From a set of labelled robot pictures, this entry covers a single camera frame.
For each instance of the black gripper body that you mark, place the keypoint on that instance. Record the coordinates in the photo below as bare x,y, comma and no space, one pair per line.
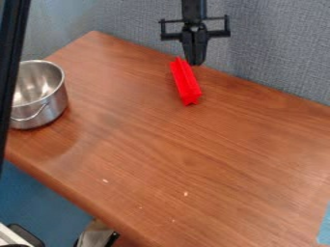
194,27

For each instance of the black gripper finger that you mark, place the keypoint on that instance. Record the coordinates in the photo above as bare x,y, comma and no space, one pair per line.
187,44
200,45

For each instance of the stainless steel pot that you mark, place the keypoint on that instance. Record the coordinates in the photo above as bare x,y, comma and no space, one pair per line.
40,97

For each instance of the black object at bottom left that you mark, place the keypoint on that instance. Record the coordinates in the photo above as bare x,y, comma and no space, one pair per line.
29,237

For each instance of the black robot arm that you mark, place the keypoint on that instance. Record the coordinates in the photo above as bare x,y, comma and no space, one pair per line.
194,12

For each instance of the grey table leg bracket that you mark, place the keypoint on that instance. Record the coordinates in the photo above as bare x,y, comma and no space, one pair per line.
96,235

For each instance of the red star-shaped block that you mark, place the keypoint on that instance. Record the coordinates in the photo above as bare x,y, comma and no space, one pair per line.
185,82

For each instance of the white object at corner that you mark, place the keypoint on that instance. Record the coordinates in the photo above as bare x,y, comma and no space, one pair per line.
8,237

